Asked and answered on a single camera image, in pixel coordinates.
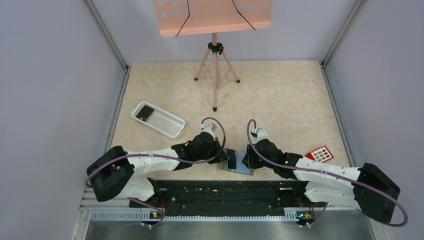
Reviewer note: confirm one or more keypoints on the black card in basket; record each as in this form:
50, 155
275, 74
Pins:
145, 112

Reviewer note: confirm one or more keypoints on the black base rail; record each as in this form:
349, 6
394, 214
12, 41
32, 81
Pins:
229, 198

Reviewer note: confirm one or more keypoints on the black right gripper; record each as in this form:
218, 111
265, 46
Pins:
250, 156

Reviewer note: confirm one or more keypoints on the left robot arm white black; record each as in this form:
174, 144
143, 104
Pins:
117, 173

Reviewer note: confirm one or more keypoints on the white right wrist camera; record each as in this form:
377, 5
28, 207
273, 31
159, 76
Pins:
259, 134

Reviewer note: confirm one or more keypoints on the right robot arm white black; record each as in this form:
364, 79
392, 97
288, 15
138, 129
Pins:
367, 188

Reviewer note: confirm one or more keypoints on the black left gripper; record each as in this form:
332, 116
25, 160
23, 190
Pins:
220, 151

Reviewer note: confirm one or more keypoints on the grey card holder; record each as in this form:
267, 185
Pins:
240, 168

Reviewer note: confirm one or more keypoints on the aluminium frame rail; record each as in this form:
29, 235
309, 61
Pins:
232, 217

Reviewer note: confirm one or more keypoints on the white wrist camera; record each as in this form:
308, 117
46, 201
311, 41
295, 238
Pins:
259, 134
209, 128

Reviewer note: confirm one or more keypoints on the red plastic basket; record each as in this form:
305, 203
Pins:
320, 155

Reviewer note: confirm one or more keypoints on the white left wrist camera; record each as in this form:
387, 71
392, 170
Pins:
209, 128

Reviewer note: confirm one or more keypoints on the white plastic basket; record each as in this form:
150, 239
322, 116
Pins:
161, 120

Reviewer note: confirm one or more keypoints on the pink music stand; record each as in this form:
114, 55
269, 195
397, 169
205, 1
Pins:
196, 17

